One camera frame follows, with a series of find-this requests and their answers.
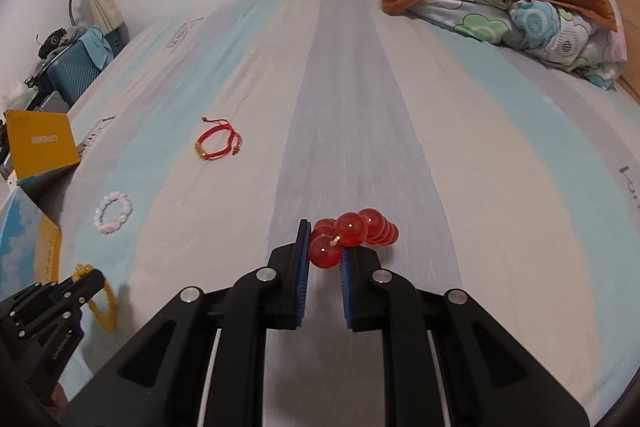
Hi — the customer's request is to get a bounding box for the wooden headboard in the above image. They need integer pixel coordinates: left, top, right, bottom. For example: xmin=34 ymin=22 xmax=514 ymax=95
xmin=585 ymin=0 xmax=640 ymax=102

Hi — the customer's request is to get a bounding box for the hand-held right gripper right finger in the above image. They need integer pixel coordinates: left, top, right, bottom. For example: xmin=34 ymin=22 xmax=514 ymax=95
xmin=339 ymin=247 xmax=591 ymax=427

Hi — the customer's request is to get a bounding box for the yellow bead bracelet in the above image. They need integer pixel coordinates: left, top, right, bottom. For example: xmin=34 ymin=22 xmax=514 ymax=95
xmin=74 ymin=263 xmax=118 ymax=334

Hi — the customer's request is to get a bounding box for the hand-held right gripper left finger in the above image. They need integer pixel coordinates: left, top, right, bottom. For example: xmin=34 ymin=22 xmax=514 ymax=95
xmin=60 ymin=219 xmax=313 ymax=427

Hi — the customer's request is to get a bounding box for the pink bead bracelet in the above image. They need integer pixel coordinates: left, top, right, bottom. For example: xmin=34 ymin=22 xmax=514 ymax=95
xmin=93 ymin=191 xmax=134 ymax=235

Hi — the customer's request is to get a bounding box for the thin red string bracelet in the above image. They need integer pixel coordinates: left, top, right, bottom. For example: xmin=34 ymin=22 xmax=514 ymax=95
xmin=194 ymin=117 xmax=243 ymax=161

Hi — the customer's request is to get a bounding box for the dark cloth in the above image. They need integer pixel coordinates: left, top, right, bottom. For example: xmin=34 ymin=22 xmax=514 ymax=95
xmin=37 ymin=27 xmax=88 ymax=58

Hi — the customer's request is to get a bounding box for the blue and yellow cardboard box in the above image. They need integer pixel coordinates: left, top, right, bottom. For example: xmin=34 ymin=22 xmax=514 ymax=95
xmin=0 ymin=109 xmax=82 ymax=295

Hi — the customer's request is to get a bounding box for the red bead bracelet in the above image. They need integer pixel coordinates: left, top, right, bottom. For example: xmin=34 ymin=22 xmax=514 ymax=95
xmin=307 ymin=208 xmax=399 ymax=269

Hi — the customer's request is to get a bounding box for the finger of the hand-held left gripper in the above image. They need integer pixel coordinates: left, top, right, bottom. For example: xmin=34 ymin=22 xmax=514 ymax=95
xmin=50 ymin=268 xmax=107 ymax=306

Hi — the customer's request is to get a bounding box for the striped bed sheet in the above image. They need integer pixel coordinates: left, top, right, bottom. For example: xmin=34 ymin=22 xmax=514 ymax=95
xmin=50 ymin=0 xmax=640 ymax=427

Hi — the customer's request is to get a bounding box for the teal suitcase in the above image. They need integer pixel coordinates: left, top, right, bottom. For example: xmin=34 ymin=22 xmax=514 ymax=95
xmin=47 ymin=29 xmax=115 ymax=108

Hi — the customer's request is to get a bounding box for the floral quilt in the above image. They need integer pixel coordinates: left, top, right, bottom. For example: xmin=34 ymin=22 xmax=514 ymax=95
xmin=405 ymin=0 xmax=628 ymax=92

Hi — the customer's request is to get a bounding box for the teal cloth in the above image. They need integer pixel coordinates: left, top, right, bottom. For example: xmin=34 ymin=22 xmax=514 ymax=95
xmin=80 ymin=26 xmax=113 ymax=70

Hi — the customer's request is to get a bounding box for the grey storage case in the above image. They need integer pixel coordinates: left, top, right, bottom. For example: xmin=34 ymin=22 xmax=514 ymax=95
xmin=20 ymin=77 xmax=68 ymax=114

